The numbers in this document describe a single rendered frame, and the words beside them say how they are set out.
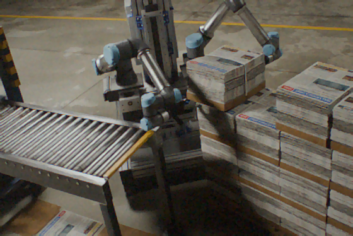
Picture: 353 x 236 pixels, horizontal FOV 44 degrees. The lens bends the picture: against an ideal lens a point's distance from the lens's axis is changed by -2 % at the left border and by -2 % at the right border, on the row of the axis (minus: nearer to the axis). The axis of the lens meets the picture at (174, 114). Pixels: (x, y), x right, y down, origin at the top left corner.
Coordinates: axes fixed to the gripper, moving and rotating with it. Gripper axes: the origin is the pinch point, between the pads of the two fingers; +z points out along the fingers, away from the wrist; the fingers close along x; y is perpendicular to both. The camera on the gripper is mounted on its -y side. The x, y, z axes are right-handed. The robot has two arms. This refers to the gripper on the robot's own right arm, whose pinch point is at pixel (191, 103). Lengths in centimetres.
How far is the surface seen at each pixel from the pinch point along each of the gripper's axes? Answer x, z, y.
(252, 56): -18.4, 33.2, 21.0
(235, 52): -6.0, 32.7, 21.2
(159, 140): 1.0, -26.5, -12.1
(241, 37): 200, 266, -85
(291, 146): -63, 8, -9
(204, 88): -7.9, 3.6, 10.1
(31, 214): 95, -85, -85
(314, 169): -77, 8, -17
